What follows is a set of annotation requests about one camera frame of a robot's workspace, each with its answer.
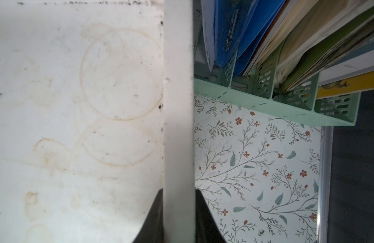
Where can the blue folder in organizer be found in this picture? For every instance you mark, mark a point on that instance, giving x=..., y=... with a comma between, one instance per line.
x=235, y=27

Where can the white plastic drawer cabinet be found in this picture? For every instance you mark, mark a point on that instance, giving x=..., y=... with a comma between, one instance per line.
x=96, y=116

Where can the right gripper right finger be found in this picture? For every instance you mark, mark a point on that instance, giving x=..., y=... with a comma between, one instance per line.
x=206, y=228

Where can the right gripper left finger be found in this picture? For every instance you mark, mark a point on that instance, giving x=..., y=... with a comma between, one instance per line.
x=152, y=230

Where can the mint green file organizer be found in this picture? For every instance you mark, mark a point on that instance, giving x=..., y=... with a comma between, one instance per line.
x=257, y=92

